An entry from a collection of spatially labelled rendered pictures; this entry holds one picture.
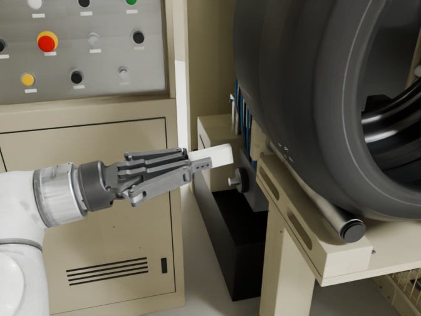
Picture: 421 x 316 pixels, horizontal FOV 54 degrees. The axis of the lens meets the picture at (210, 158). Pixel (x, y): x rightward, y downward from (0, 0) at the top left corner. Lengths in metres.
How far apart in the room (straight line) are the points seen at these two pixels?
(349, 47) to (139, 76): 0.82
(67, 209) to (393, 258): 0.59
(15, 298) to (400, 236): 0.70
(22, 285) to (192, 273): 1.39
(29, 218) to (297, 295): 0.98
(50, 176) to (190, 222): 1.57
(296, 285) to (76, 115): 0.84
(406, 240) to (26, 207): 0.69
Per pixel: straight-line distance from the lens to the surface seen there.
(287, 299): 1.40
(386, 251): 0.87
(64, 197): 0.62
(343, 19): 0.51
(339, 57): 0.52
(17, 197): 0.63
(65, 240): 1.47
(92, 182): 0.62
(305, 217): 0.80
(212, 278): 1.87
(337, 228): 0.73
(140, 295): 1.67
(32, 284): 0.57
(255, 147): 0.97
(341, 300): 1.87
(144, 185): 0.60
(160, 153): 0.67
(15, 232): 0.62
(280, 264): 1.28
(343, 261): 0.77
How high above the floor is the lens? 1.35
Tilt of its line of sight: 30 degrees down
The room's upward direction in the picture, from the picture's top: straight up
